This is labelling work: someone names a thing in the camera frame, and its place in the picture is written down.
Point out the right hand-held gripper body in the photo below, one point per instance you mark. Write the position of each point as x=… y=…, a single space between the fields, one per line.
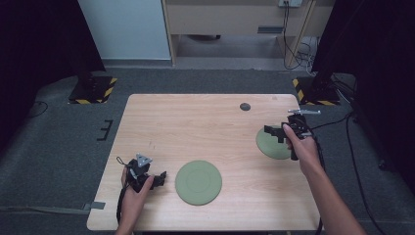
x=298 y=125

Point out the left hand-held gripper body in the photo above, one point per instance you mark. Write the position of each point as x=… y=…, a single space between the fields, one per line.
x=139 y=171

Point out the green round plate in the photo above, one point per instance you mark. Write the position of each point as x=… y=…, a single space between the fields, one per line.
x=198 y=182
x=270 y=147

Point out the person's right hand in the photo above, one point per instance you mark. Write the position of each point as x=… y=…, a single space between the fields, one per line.
x=306 y=153

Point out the person's left hand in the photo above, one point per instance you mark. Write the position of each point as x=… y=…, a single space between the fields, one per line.
x=133 y=202

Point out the dark round table grommet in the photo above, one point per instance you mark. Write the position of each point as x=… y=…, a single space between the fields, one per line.
x=245 y=106

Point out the black striped stand base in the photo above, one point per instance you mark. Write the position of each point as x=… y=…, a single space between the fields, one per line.
x=93 y=91
x=318 y=94

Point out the black curtain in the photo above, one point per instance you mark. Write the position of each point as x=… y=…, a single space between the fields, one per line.
x=39 y=49
x=375 y=49

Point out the light wooden desk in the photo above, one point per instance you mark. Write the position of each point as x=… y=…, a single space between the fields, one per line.
x=228 y=18

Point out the grey power outlet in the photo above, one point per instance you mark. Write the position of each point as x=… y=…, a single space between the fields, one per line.
x=290 y=2

